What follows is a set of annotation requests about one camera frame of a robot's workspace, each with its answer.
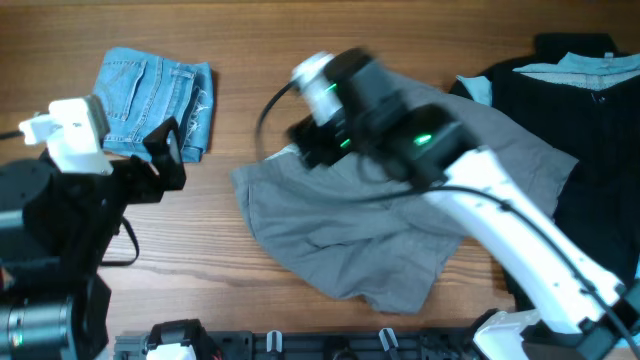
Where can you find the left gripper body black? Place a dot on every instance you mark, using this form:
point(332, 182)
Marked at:
point(134, 185)

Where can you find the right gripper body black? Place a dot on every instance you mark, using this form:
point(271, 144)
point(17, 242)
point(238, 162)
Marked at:
point(333, 137)

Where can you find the grey shorts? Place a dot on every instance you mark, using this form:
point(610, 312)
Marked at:
point(348, 230)

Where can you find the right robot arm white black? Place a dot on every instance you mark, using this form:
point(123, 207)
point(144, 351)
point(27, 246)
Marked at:
point(580, 310)

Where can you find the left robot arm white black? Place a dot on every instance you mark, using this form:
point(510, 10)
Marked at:
point(55, 230)

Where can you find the folded blue denim shorts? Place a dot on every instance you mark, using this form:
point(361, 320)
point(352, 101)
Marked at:
point(139, 91)

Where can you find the black garment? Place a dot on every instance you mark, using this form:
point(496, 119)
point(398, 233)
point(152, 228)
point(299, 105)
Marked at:
point(598, 207)

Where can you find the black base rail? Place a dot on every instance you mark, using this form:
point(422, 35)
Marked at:
point(181, 340)

